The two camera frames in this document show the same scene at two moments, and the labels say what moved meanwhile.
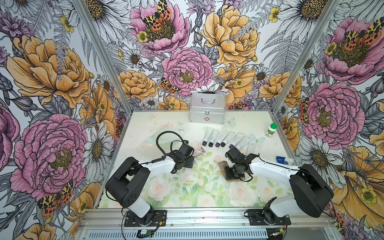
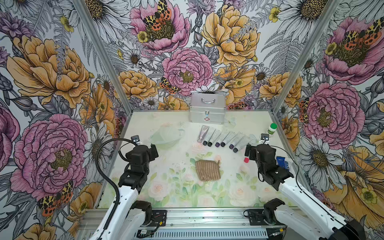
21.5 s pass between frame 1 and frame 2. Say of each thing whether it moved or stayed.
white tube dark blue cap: stayed
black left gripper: moved
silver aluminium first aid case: stayed
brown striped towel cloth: moved
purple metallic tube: moved
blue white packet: stayed
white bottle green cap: stayed
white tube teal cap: stayed
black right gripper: moved
